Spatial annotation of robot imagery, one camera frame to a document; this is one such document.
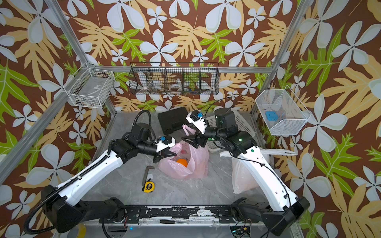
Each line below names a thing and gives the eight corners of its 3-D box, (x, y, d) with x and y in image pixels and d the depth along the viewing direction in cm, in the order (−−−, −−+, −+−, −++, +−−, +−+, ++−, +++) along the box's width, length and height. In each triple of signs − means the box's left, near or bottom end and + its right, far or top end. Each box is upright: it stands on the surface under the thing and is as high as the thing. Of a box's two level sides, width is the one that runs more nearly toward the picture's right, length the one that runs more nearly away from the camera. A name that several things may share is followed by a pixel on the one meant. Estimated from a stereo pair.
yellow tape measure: (144, 192, 83) (143, 191, 81) (146, 182, 87) (145, 181, 85) (154, 192, 83) (153, 191, 81) (155, 182, 87) (154, 181, 85)
